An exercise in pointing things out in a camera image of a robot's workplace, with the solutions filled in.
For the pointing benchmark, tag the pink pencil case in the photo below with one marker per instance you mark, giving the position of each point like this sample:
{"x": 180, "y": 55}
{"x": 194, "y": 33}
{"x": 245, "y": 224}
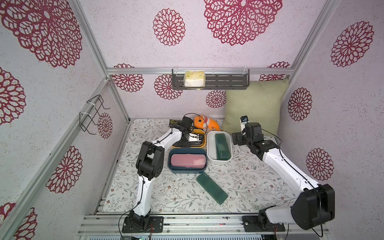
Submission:
{"x": 195, "y": 161}

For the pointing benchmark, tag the green pencil case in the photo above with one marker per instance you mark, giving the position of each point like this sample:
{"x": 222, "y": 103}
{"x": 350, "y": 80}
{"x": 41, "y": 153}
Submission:
{"x": 222, "y": 148}
{"x": 212, "y": 188}

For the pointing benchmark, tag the black pencil case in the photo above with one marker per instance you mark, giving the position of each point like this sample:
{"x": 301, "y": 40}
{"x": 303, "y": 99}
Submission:
{"x": 188, "y": 145}

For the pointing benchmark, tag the yellow sponge in bag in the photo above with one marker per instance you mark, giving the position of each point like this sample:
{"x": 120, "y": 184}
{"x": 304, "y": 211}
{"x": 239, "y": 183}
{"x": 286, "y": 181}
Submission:
{"x": 194, "y": 79}

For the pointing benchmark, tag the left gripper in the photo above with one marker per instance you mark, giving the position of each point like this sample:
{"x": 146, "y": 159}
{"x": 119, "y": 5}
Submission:
{"x": 189, "y": 131}

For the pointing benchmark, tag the floral table mat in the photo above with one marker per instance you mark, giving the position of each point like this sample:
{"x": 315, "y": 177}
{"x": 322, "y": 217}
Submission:
{"x": 251, "y": 184}

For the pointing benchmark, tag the grey wall shelf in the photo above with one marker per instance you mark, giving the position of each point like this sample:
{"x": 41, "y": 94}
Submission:
{"x": 235, "y": 81}

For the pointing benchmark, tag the floral dark fabric pouch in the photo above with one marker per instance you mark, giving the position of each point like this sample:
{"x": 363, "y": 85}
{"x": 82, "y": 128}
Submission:
{"x": 173, "y": 123}

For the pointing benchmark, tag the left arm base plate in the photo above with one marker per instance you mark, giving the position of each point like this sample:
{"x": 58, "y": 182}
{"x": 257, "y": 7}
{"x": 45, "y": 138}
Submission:
{"x": 143, "y": 225}

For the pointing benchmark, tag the green pencil case front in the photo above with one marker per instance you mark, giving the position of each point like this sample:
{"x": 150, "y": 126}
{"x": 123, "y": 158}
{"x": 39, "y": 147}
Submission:
{"x": 212, "y": 188}

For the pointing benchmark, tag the green cushion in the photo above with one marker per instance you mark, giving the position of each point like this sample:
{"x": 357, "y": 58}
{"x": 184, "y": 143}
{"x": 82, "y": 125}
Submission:
{"x": 260, "y": 102}

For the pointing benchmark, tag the orange fish plush toy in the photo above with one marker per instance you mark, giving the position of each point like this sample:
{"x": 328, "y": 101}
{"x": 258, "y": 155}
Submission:
{"x": 205, "y": 123}

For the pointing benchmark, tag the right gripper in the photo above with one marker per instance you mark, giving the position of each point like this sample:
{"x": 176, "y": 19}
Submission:
{"x": 237, "y": 138}

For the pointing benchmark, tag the teal storage box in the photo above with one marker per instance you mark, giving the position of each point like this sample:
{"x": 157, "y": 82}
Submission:
{"x": 178, "y": 170}

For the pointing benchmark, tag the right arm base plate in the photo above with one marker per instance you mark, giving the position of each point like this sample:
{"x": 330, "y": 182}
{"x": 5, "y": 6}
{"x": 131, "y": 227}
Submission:
{"x": 252, "y": 224}

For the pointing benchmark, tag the aluminium front rail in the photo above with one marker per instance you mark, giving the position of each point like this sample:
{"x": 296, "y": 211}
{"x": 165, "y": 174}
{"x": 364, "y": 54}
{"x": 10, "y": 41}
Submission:
{"x": 185, "y": 224}

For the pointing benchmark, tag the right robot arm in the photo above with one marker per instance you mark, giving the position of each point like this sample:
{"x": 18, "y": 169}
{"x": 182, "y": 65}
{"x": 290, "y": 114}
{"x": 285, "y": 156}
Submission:
{"x": 314, "y": 204}

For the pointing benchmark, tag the white storage box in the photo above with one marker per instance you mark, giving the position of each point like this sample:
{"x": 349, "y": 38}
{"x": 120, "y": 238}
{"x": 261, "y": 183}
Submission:
{"x": 212, "y": 148}

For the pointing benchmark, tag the black wire wall rack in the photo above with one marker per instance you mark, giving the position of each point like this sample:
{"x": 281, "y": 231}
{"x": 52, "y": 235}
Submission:
{"x": 87, "y": 118}

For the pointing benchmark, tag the yellow storage box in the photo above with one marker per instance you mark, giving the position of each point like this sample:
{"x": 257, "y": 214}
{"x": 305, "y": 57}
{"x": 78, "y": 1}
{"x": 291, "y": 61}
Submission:
{"x": 194, "y": 131}

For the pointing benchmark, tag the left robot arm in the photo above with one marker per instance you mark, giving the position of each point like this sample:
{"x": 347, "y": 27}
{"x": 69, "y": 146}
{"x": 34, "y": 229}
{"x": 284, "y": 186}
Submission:
{"x": 149, "y": 166}

